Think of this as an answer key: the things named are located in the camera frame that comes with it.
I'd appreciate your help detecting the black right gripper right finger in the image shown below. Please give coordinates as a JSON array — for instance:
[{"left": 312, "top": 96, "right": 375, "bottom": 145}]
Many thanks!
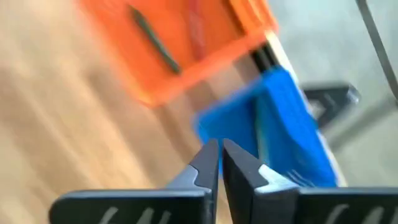
[{"left": 221, "top": 138, "right": 398, "bottom": 224}]

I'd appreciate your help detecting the orange plastic basket bin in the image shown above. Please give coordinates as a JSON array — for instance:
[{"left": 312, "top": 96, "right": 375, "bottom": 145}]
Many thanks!
[{"left": 76, "top": 0, "right": 279, "bottom": 108}]

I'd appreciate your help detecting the red crayon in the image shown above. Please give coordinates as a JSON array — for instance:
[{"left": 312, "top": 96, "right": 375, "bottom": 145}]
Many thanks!
[{"left": 185, "top": 0, "right": 208, "bottom": 60}]

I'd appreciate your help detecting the dark crayon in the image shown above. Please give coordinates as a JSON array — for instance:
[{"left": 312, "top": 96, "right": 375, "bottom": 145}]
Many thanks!
[{"left": 127, "top": 4, "right": 183, "bottom": 75}]

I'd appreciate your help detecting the blue plastic basket bin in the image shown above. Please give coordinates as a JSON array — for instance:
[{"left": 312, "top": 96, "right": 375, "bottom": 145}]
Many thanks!
[{"left": 194, "top": 67, "right": 340, "bottom": 189}]

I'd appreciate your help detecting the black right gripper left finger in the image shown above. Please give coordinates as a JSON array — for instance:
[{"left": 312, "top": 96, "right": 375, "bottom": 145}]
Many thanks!
[{"left": 49, "top": 138, "right": 220, "bottom": 224}]

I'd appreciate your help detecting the grey metal table frame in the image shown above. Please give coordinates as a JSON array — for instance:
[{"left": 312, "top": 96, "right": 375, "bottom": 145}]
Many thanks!
[{"left": 355, "top": 0, "right": 398, "bottom": 105}]

